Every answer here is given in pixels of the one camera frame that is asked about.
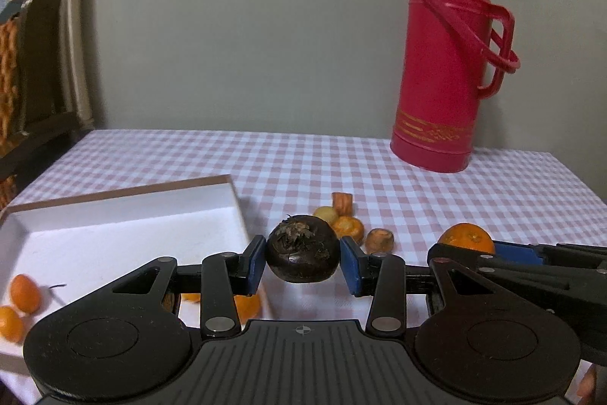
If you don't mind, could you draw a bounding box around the orange woven sofa cushion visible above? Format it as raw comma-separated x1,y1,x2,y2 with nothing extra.
0,20,22,197

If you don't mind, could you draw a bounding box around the dark water chestnut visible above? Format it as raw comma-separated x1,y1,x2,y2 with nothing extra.
266,215,341,284

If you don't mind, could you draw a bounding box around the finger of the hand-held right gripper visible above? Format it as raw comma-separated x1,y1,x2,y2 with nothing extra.
493,241,607,267
427,244,570,315

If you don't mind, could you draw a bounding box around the stubby brown nut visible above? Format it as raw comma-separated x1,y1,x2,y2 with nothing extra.
364,229,395,255

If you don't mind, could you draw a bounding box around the dark wooden sofa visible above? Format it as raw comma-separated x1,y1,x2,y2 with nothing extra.
0,0,83,197

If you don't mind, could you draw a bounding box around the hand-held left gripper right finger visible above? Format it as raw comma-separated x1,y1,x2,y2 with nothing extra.
340,236,494,337

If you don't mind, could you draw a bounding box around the pink checked tablecloth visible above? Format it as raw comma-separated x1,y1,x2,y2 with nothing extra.
0,129,607,405

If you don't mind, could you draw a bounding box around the shallow brown cardboard box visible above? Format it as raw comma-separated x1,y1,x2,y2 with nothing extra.
0,174,253,375

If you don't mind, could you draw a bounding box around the red thermos flask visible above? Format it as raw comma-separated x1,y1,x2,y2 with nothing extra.
390,0,521,174

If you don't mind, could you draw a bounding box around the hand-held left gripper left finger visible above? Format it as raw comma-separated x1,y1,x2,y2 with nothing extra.
111,235,267,337

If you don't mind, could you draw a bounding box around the small yellowish round nut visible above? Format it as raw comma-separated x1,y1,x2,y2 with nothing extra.
313,206,339,225

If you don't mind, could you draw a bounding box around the small orange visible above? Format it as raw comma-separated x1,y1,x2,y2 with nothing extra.
0,305,24,344
437,222,497,256
9,274,42,315
181,292,263,323

